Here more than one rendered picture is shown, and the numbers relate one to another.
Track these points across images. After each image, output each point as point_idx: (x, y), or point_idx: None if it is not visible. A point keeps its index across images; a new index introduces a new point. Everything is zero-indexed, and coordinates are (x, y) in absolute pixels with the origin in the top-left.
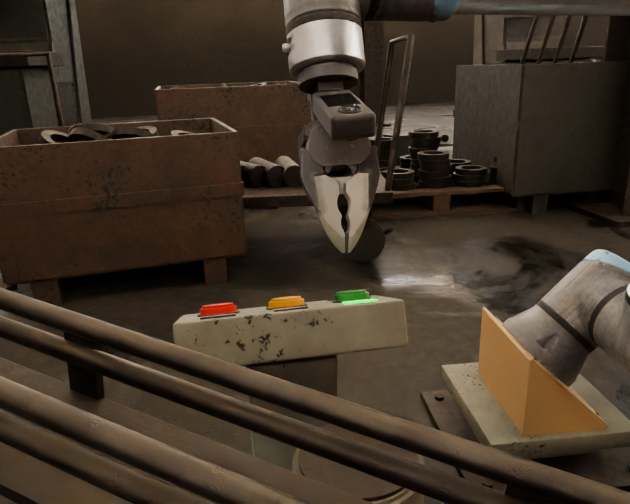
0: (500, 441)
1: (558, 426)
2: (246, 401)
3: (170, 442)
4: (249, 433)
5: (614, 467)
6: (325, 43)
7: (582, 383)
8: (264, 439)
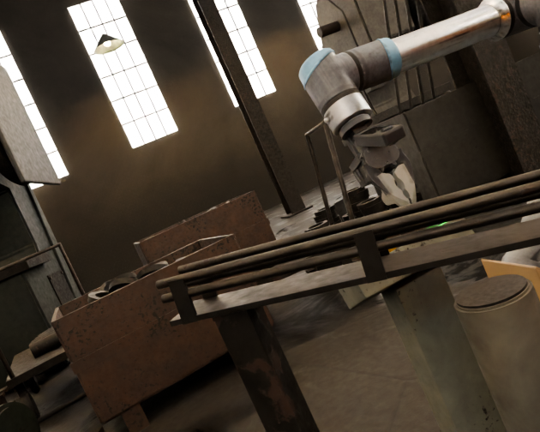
0: None
1: None
2: (345, 411)
3: (438, 244)
4: (363, 427)
5: None
6: (351, 107)
7: None
8: (422, 333)
